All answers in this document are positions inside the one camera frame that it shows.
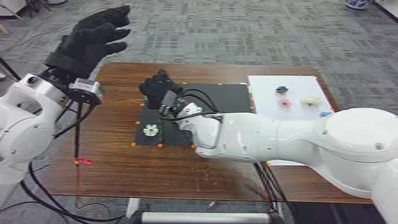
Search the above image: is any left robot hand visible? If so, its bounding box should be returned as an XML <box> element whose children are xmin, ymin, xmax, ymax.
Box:
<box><xmin>44</xmin><ymin>4</ymin><xmax>134</xmax><ymax>80</ymax></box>

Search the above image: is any white flower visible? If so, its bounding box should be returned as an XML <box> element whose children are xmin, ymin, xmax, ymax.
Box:
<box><xmin>143</xmin><ymin>123</ymin><xmax>163</xmax><ymax>137</ymax></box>

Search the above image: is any blue and white vase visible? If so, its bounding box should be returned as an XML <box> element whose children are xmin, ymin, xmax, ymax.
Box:
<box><xmin>346</xmin><ymin>0</ymin><xmax>378</xmax><ymax>11</ymax></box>

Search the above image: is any black cable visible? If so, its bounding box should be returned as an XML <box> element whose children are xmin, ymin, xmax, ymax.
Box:
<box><xmin>253</xmin><ymin>161</ymin><xmax>294</xmax><ymax>216</ymax></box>
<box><xmin>20</xmin><ymin>99</ymin><xmax>129</xmax><ymax>224</ymax></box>

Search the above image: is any yellow flower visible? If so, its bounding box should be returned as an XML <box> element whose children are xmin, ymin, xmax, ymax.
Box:
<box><xmin>303</xmin><ymin>96</ymin><xmax>322</xmax><ymax>106</ymax></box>

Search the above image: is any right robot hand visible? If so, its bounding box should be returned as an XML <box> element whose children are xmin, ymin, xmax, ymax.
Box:
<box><xmin>139</xmin><ymin>68</ymin><xmax>186</xmax><ymax>110</ymax></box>

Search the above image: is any dark mat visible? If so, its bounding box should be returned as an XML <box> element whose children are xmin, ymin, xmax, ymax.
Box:
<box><xmin>131</xmin><ymin>82</ymin><xmax>257</xmax><ymax>148</ymax></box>

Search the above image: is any white sheet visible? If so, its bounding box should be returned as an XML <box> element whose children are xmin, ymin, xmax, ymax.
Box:
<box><xmin>248</xmin><ymin>74</ymin><xmax>338</xmax><ymax>167</ymax></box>

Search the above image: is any pale grey bar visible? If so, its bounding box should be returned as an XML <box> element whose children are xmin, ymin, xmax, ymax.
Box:
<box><xmin>139</xmin><ymin>211</ymin><xmax>273</xmax><ymax>224</ymax></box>

